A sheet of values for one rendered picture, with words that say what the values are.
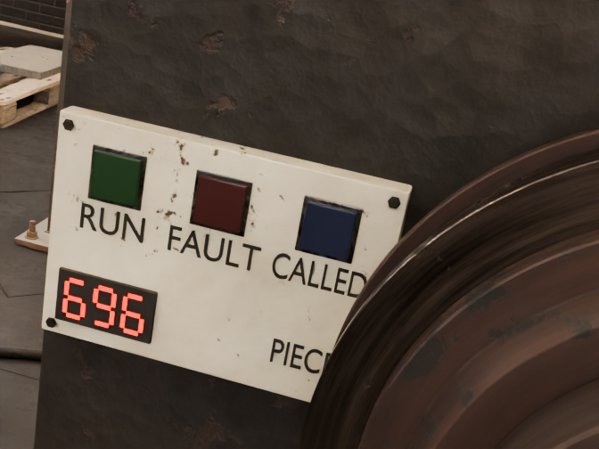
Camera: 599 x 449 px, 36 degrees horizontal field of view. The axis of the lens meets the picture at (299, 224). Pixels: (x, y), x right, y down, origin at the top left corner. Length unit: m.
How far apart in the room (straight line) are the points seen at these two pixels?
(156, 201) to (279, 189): 0.09
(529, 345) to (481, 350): 0.03
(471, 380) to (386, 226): 0.18
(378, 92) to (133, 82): 0.18
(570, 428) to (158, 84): 0.38
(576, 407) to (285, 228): 0.27
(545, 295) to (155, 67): 0.33
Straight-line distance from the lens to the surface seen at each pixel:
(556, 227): 0.49
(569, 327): 0.48
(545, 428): 0.47
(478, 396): 0.49
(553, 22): 0.62
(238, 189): 0.65
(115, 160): 0.67
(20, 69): 5.43
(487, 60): 0.63
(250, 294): 0.68
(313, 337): 0.68
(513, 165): 0.55
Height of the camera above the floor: 1.42
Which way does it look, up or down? 20 degrees down
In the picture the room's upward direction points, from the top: 11 degrees clockwise
